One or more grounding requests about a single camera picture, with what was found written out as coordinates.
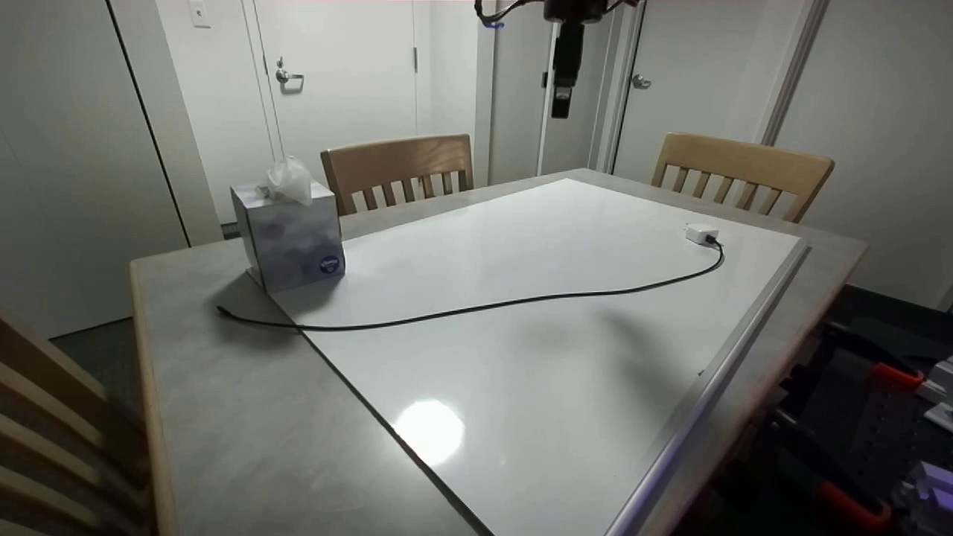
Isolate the large white board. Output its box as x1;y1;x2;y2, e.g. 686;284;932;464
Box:
265;177;814;536

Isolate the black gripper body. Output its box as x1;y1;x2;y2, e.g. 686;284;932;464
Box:
542;0;612;73

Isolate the red handled black clamp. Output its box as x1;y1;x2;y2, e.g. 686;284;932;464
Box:
869;362;932;400
816;479;896;531

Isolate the light wooden slat-back chair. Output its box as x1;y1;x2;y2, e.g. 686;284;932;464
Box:
651;132;838;228
319;132;478;219
0;311;158;536

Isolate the silver door lever handle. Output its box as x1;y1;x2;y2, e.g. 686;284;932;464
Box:
272;58;311;98

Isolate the blue grey tissue box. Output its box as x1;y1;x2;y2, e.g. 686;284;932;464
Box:
231;177;348;296

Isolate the black charger cable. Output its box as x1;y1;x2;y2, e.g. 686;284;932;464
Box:
214;237;729;338

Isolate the white charger adapter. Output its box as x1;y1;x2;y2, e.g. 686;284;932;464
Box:
686;220;727;252

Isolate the black robot stand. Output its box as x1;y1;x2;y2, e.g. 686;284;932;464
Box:
682;287;953;536

